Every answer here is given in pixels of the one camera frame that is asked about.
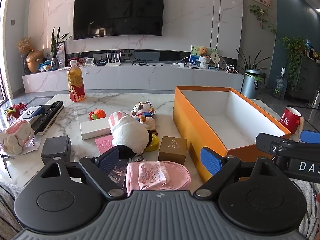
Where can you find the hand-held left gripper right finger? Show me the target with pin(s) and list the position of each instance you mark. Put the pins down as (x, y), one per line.
(211, 161)

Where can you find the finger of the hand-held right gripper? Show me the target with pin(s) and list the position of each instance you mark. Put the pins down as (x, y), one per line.
(287, 150)
(311, 136)

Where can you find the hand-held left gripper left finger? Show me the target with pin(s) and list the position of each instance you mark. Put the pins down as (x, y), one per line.
(110, 159)

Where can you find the pink embossed card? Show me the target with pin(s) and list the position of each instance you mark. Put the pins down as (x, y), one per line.
(103, 145)

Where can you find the dark illustrated box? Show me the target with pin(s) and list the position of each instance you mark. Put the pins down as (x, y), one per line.
(120, 173)

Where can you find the white panda plush toy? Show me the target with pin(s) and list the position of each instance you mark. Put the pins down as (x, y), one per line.
(130, 132)

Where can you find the gold gift box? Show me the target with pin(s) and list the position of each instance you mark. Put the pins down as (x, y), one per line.
(173, 150)

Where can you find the orange cardboard box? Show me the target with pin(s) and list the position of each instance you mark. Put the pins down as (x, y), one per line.
(190, 122)

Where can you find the crocheted orange toy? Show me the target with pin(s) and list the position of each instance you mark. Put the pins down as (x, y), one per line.
(98, 113)

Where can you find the pink printed pouch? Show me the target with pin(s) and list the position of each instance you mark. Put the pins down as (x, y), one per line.
(155, 176)

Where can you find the dark grey box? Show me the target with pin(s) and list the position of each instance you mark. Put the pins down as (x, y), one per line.
(55, 148)

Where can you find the sailor cat plush toy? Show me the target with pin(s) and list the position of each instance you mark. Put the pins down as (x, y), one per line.
(141, 108)

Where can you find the red cup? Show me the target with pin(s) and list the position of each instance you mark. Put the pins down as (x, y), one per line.
(288, 118)

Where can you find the dark cabinet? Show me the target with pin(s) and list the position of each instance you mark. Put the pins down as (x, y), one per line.
(308, 80)

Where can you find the water jug with pump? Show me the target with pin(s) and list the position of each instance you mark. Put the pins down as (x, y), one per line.
(279, 86)

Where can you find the grey planter with plant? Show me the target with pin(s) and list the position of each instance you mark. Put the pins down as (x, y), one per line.
(251, 86)

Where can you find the tea bottle with red label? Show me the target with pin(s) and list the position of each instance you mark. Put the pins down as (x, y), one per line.
(75, 82)

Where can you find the small glass bottles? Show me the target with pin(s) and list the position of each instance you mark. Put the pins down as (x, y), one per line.
(312, 51)

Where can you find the potted trailing plant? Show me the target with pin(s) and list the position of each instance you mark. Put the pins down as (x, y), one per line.
(293, 52)

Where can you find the white and blue small box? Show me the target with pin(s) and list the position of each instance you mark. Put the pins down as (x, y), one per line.
(31, 113)

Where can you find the white marble TV console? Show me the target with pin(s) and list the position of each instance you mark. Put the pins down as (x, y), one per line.
(150, 76)

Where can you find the cow figurine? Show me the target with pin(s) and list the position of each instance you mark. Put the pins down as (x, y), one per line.
(230, 69)

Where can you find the white wifi router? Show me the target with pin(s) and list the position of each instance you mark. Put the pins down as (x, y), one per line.
(113, 63)

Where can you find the pink white plush in bag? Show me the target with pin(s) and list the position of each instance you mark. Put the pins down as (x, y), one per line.
(15, 137)

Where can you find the white desk thermometer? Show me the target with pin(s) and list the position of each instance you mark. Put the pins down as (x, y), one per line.
(90, 61)

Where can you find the round paper fan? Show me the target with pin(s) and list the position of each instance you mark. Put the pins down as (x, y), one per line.
(215, 58)

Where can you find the bear plush in white pot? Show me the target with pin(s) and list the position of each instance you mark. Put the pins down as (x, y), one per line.
(204, 58)

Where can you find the pink box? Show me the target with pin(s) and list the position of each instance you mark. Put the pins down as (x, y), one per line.
(76, 62)

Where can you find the colourful feather toy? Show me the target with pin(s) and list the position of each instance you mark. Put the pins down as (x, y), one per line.
(15, 110)

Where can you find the green blue painting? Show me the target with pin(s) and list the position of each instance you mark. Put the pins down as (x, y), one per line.
(195, 53)

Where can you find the blue snack bag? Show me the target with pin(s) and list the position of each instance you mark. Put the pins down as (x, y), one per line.
(45, 66)

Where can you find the green plant in glass vase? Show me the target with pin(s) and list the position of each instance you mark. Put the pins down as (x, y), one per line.
(55, 52)

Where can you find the golden vase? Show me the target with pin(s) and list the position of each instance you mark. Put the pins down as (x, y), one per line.
(35, 62)

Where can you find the hanging vine plant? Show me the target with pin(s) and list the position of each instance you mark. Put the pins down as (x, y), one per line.
(262, 17)

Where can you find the dried flowers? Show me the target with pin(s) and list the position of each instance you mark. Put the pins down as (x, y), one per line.
(24, 45)

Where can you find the black television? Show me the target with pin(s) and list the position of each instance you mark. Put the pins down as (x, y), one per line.
(118, 11)

